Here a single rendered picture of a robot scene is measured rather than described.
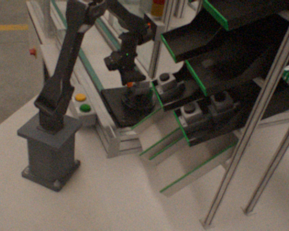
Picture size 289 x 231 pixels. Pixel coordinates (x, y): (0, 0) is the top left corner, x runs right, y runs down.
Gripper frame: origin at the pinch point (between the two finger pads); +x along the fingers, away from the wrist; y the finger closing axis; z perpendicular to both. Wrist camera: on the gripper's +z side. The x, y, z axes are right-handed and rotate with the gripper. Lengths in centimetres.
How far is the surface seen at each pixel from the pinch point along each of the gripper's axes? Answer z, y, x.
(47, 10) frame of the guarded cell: 13, -82, 7
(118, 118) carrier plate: 3.9, 8.2, 12.4
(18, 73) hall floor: 22, -184, 110
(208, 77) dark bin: -2, 42, -27
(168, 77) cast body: -1.0, 27.7, -17.8
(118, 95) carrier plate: -1.0, -6.1, 12.5
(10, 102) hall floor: 34, -141, 110
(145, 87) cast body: -8.1, 2.3, 3.6
